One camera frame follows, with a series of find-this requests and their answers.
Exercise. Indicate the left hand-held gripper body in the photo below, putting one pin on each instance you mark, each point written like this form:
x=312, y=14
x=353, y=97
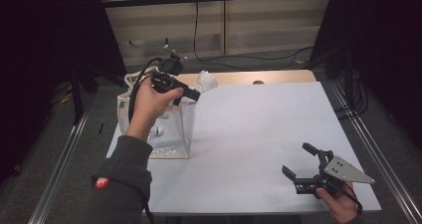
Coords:
x=169, y=78

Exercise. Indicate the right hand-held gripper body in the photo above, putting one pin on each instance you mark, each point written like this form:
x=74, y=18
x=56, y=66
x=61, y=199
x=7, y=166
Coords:
x=341, y=171

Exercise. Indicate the clear bag with beige trim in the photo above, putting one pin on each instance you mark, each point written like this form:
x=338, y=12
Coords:
x=170, y=156

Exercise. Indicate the person's left hand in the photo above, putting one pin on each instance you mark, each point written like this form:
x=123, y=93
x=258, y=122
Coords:
x=146, y=108

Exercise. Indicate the person's right hand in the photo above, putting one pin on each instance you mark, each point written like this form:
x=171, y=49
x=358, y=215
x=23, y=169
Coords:
x=340, y=210

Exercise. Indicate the white table mat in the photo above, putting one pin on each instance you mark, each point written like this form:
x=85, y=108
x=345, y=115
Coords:
x=282, y=117

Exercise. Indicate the dark round table grommet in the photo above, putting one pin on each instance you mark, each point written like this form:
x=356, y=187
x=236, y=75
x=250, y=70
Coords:
x=258, y=82

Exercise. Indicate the black metal stand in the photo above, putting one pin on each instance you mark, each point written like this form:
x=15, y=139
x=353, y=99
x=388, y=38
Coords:
x=78, y=101
x=348, y=84

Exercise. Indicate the small black stick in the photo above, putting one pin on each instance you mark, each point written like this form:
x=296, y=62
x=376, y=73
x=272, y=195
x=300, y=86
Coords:
x=101, y=128

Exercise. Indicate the beige cabinet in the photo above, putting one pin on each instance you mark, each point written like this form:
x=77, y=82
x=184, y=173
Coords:
x=265, y=18

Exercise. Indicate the black curtain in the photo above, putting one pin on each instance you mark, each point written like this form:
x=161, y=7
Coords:
x=391, y=35
x=33, y=51

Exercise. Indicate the metal floor rail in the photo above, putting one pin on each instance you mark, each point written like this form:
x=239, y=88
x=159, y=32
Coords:
x=375, y=152
x=54, y=180

